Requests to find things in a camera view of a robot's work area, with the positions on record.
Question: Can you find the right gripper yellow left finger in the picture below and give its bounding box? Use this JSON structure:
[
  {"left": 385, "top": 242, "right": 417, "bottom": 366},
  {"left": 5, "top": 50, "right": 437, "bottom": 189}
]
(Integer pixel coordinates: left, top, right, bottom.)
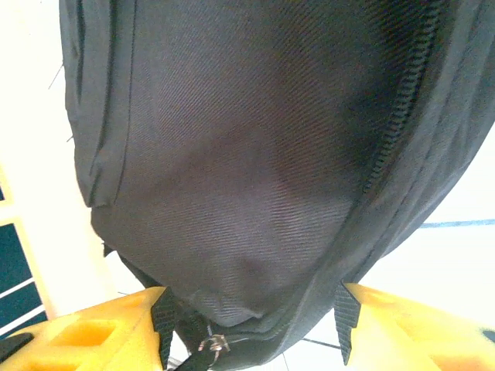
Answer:
[{"left": 0, "top": 285, "right": 178, "bottom": 371}]

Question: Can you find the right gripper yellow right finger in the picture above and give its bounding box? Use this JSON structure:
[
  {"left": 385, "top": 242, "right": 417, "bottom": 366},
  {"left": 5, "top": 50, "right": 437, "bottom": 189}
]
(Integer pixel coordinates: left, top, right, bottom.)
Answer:
[{"left": 332, "top": 281, "right": 495, "bottom": 371}]

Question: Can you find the black fabric backpack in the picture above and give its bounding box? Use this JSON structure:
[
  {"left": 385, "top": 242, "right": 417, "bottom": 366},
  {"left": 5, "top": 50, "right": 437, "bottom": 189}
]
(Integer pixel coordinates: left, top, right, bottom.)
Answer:
[{"left": 57, "top": 0, "right": 495, "bottom": 371}]

